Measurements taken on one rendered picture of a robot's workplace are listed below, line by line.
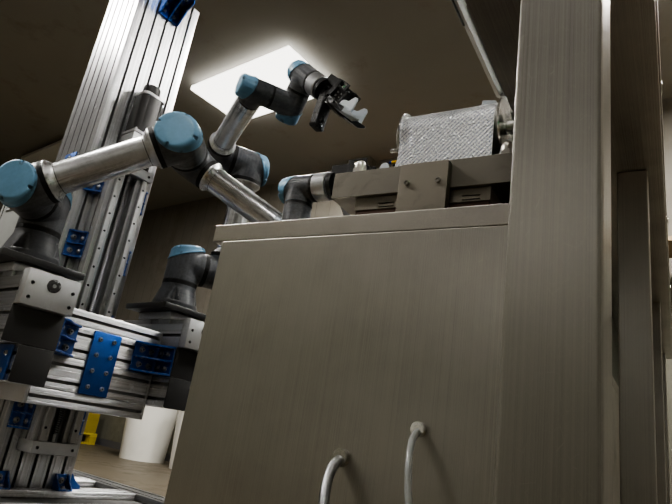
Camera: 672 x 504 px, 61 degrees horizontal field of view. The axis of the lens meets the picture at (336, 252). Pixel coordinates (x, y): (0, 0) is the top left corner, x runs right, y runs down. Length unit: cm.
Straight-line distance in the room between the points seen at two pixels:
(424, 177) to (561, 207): 73
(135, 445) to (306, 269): 555
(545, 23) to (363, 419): 69
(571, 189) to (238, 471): 85
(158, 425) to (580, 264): 626
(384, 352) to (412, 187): 33
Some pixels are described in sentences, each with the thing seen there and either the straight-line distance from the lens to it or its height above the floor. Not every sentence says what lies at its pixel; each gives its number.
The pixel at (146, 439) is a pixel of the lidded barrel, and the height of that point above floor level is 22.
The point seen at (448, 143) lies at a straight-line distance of 141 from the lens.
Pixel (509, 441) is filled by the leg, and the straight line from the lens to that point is 37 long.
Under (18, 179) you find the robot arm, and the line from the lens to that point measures 164.
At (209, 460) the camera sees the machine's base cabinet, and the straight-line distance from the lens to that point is 116.
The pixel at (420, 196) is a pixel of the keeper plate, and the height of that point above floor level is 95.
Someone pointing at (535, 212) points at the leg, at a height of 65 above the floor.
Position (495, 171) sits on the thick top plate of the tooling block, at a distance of 110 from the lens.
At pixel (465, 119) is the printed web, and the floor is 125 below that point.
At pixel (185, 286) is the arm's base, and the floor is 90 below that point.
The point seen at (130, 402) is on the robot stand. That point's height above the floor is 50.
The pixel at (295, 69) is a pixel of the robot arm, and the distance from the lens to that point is 185.
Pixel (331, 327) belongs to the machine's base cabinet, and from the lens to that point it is 104.
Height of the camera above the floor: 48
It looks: 18 degrees up
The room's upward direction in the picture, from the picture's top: 9 degrees clockwise
